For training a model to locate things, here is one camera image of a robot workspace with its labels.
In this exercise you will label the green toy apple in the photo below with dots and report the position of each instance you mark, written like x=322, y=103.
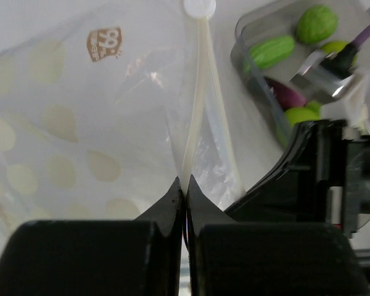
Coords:
x=309, y=112

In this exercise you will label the green ridged toy gourd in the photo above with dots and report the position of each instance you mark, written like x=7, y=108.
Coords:
x=272, y=51

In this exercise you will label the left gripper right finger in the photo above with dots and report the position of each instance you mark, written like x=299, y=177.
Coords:
x=232, y=258

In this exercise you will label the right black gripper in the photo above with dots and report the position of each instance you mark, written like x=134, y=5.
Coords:
x=320, y=155

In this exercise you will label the green bumpy toy guava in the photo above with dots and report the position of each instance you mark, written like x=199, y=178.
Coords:
x=316, y=24

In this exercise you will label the purple toy eggplant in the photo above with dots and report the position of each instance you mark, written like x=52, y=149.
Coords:
x=285, y=96

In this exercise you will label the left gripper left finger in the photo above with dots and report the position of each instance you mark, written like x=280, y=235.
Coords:
x=98, y=257

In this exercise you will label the clear dotted zip top bag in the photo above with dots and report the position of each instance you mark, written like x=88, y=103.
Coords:
x=100, y=115

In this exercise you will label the clear grey plastic bin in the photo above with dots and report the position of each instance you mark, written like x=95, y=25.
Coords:
x=281, y=18

